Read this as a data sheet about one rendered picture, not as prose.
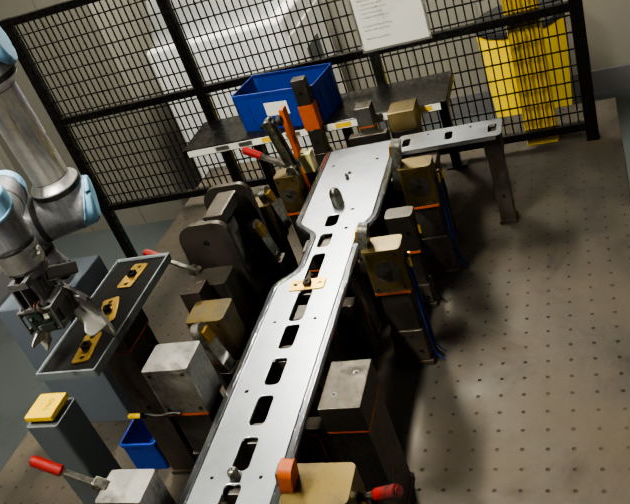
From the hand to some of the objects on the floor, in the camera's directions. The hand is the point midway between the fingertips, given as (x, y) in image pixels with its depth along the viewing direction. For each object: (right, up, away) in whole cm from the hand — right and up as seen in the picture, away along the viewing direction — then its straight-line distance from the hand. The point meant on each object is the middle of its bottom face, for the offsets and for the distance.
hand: (83, 341), depth 145 cm
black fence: (+69, -13, +166) cm, 180 cm away
